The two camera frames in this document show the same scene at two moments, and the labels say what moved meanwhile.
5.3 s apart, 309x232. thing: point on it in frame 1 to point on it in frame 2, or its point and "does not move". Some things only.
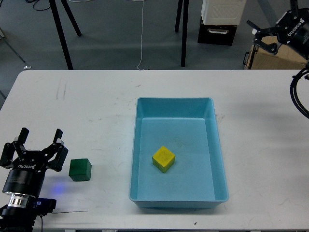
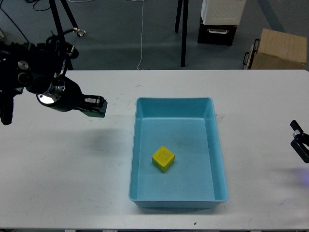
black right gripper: (292, 28) to (301, 139)
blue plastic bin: (188, 127) does not move
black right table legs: (184, 26) does not move
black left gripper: (25, 177) to (63, 94)
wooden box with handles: (287, 58) does not move
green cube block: (80, 169) to (101, 113)
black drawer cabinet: (217, 34) does not move
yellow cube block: (163, 159) does not move
